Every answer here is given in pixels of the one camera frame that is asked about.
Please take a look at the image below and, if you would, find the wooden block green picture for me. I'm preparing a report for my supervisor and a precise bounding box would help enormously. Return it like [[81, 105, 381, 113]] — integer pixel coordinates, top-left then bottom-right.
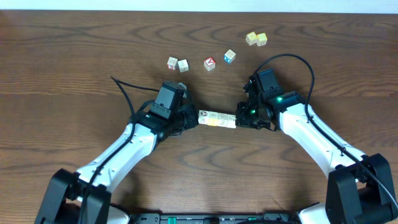
[[226, 114, 236, 128]]

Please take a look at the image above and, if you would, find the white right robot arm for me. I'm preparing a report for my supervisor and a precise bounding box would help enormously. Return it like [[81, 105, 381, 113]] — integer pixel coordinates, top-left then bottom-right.
[[236, 91, 397, 223]]

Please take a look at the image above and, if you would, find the yellow wooden block left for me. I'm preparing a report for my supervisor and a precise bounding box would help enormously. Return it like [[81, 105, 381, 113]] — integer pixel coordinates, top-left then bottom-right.
[[246, 32, 257, 45]]

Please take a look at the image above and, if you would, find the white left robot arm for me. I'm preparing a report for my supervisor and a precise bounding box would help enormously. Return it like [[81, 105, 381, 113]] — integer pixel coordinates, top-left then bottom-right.
[[35, 103, 198, 223]]

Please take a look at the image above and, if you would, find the wooden block blue T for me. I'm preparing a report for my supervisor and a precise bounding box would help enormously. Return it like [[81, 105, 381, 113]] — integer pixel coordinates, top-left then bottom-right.
[[177, 59, 189, 72]]

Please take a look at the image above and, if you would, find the yellow wooden block right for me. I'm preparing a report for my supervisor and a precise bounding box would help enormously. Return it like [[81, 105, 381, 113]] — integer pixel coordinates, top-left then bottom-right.
[[256, 32, 268, 47]]

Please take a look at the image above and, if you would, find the wooden block red 3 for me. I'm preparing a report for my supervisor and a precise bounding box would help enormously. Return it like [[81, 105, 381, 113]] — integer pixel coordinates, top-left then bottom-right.
[[167, 57, 178, 70]]

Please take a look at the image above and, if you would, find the wooden block letter Y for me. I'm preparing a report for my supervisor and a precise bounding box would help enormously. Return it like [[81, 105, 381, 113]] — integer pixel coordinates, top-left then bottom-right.
[[217, 113, 229, 127]]

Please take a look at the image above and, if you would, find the wooden block green edge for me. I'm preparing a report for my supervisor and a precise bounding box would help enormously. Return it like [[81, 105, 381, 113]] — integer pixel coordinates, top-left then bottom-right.
[[207, 111, 219, 126]]

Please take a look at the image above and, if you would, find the wooden block red A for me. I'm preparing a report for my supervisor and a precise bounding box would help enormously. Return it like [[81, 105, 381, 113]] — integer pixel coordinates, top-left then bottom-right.
[[204, 57, 216, 71]]

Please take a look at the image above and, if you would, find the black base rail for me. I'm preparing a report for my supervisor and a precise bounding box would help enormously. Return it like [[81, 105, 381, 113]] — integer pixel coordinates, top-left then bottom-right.
[[129, 211, 303, 224]]

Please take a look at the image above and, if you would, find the yellow wooden block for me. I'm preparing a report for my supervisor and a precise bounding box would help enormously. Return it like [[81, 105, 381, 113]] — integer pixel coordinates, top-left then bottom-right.
[[256, 32, 268, 47], [246, 32, 257, 45]]

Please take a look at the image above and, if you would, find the wooden block blue X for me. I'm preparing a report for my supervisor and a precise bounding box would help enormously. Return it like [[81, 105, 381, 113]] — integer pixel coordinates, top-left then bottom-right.
[[224, 49, 236, 63]]

